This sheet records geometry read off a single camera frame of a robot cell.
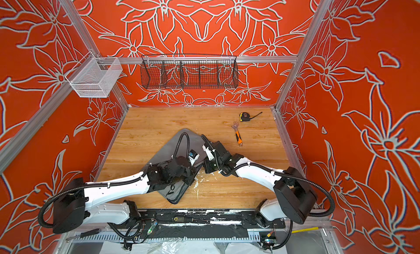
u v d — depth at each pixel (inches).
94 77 36.2
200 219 29.3
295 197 16.6
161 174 23.1
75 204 15.9
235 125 42.9
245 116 43.3
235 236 27.4
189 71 38.9
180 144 23.1
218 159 25.4
